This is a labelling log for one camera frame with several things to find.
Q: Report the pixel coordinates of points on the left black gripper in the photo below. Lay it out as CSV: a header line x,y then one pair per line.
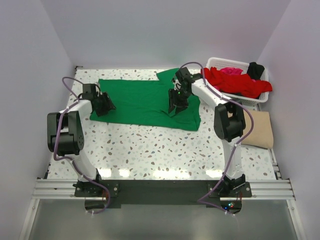
x,y
108,105

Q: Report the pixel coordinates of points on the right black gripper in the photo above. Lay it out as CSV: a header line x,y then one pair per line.
x,y
174,101

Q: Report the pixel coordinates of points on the green t shirt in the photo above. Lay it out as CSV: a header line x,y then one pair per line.
x,y
146,102

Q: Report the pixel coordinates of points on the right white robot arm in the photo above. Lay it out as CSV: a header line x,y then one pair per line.
x,y
228,123

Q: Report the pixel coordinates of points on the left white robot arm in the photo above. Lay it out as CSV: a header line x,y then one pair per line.
x,y
65,136

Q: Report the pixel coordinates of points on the white plastic laundry basket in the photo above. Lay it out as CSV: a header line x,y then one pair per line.
x,y
221,63

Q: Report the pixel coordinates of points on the pink t shirt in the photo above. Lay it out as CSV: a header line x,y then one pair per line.
x,y
231,71

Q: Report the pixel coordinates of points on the red t shirt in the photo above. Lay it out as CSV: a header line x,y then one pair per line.
x,y
247,85

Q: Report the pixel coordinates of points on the black t shirt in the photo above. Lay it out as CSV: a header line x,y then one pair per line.
x,y
255,71

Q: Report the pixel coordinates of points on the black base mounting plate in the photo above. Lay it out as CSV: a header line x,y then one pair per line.
x,y
117,193

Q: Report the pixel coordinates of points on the folded beige t shirt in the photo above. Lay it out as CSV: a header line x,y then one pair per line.
x,y
262,134

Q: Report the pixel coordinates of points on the aluminium frame rail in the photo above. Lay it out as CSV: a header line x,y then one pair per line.
x,y
260,189

